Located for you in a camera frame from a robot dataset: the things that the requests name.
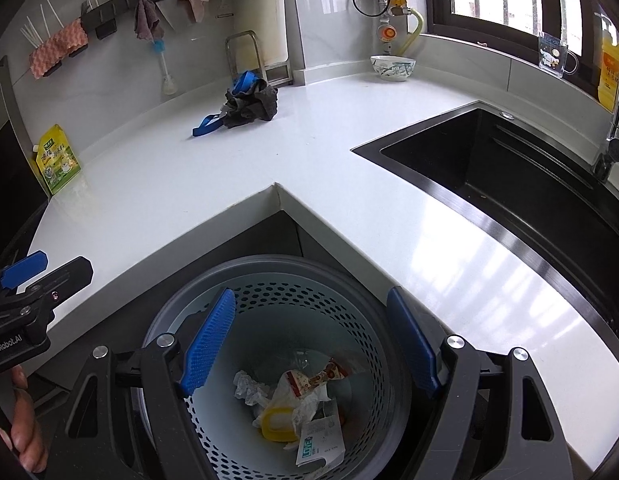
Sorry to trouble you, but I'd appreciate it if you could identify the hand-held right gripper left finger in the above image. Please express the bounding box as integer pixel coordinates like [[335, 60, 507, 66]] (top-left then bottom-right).
[[50, 287, 236, 480]]

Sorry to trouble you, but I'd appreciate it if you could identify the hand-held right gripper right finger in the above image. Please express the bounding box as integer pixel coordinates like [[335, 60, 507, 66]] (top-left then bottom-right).
[[387, 286, 573, 480]]

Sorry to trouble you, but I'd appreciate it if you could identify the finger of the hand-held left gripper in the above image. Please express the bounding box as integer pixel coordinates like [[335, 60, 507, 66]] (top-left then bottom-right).
[[10, 256, 94, 311], [0, 251, 49, 291]]

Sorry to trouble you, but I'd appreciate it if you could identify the clear plastic cup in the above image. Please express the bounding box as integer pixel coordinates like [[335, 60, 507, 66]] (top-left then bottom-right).
[[274, 345, 330, 376]]

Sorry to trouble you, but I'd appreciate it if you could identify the grey perforated trash bin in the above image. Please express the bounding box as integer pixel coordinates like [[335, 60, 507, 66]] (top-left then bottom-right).
[[140, 255, 473, 480]]

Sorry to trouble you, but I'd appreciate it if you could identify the red and white snack wrapper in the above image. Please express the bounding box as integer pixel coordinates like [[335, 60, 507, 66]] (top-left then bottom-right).
[[280, 357, 350, 401]]

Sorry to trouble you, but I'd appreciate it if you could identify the yellow plastic lid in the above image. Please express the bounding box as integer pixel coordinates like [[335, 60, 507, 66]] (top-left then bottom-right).
[[260, 405, 300, 442]]

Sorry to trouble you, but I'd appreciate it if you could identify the white toothpaste box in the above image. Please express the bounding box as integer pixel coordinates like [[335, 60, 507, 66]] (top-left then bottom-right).
[[296, 402, 346, 470]]

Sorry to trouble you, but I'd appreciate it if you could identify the person's left hand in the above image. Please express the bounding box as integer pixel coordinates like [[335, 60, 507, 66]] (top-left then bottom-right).
[[0, 365, 49, 474]]

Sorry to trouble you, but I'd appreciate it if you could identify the black appliance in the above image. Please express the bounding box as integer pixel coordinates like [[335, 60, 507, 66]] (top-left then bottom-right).
[[0, 55, 50, 261]]

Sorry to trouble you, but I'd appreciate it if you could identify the yellow seasoning pouch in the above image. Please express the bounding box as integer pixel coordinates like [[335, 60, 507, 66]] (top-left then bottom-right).
[[34, 124, 83, 196]]

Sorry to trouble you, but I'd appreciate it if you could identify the black kitchen sink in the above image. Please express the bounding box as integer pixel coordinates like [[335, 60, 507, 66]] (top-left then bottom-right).
[[350, 101, 619, 356]]

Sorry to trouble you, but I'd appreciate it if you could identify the pink sponge cloth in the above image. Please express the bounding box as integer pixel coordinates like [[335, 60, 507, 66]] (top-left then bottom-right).
[[28, 18, 89, 80]]

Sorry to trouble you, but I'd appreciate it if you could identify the bundle of white straws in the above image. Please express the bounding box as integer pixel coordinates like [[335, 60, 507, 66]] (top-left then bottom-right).
[[20, 0, 98, 47]]

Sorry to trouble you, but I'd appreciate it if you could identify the dark grey cloth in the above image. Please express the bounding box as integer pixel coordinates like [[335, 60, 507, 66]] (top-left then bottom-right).
[[222, 79, 279, 129]]

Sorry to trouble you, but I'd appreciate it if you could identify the brown-grey dish cloth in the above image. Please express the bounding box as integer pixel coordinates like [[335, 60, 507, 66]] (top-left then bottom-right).
[[134, 0, 163, 43]]

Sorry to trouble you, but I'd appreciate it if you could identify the metal cutting board rack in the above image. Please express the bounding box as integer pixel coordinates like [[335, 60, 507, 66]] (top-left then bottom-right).
[[224, 30, 294, 93]]

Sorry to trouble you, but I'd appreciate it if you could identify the white patterned bowl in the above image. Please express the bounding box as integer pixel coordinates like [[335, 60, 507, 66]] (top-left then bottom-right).
[[370, 55, 417, 82]]

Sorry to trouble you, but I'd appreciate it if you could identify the chrome sink faucet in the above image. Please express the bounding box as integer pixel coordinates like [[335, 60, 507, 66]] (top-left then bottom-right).
[[592, 45, 619, 181]]

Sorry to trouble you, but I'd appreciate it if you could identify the glass mug with cartoon print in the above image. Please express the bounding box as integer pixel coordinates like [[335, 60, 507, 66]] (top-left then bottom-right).
[[538, 32, 580, 81]]

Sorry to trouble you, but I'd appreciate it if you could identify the yellow detergent bottle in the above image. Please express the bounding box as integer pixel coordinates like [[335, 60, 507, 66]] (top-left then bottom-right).
[[597, 12, 619, 128]]

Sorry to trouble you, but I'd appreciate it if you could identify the white cutting board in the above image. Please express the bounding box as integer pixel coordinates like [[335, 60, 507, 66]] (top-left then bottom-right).
[[233, 0, 292, 86]]

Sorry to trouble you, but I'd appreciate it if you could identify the blue-handled bottle brush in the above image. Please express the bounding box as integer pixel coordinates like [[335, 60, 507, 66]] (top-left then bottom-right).
[[150, 35, 179, 97]]

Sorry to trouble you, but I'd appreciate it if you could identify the dark cloth with blue strap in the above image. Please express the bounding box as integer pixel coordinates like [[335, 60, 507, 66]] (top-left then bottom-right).
[[192, 71, 270, 137]]

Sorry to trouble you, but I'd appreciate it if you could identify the black wall hook rail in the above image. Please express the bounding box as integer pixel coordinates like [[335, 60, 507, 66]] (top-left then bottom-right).
[[42, 0, 230, 78]]

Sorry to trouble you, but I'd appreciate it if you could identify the yellow gas hose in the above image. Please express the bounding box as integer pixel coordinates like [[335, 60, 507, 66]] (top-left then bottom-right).
[[397, 7, 425, 58]]

